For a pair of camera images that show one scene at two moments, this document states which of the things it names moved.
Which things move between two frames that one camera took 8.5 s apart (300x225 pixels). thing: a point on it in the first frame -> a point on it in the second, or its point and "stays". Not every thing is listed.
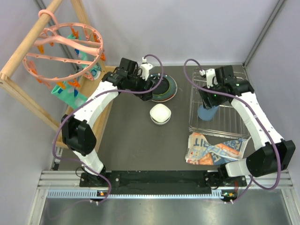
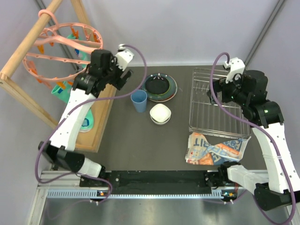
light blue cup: x=206 y=114 -> x=139 y=97
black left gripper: x=143 y=82 -> x=119 y=82
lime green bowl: x=160 y=123 stays
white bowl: x=160 y=113 stays
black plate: x=162 y=86 stays
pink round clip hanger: x=67 y=54 stays
